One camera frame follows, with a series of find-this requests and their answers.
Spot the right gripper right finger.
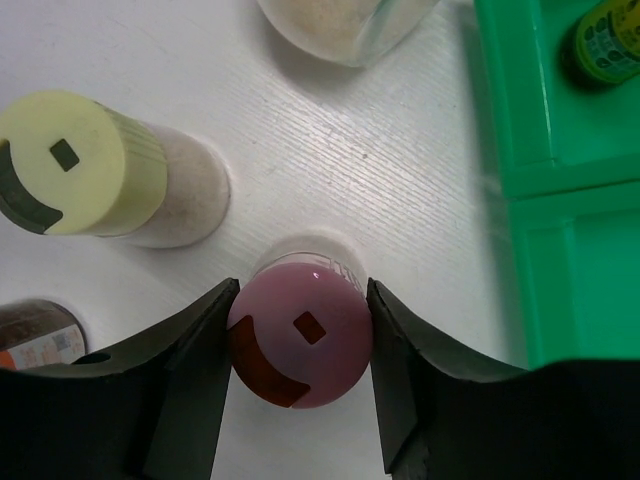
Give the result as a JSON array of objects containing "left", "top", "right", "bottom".
[{"left": 367, "top": 280, "right": 639, "bottom": 479}]

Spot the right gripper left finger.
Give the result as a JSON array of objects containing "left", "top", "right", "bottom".
[{"left": 1, "top": 279, "right": 239, "bottom": 479}]

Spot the silver lid spice jar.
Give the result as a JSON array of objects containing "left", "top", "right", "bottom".
[{"left": 1, "top": 299, "right": 87, "bottom": 371}]

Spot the pink cap spice shaker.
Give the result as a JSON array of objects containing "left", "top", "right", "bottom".
[{"left": 227, "top": 232, "right": 373, "bottom": 409}]

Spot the yellow cap spice shaker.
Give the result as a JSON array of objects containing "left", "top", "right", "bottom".
[{"left": 1, "top": 90, "right": 231, "bottom": 249}]

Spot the clear glass jar white powder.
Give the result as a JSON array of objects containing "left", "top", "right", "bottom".
[{"left": 258, "top": 0, "right": 437, "bottom": 67}]

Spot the green label sauce bottle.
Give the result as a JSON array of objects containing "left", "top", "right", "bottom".
[{"left": 561, "top": 0, "right": 639, "bottom": 88}]

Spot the green four-compartment plastic tray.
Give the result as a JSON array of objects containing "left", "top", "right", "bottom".
[{"left": 475, "top": 1, "right": 639, "bottom": 368}]

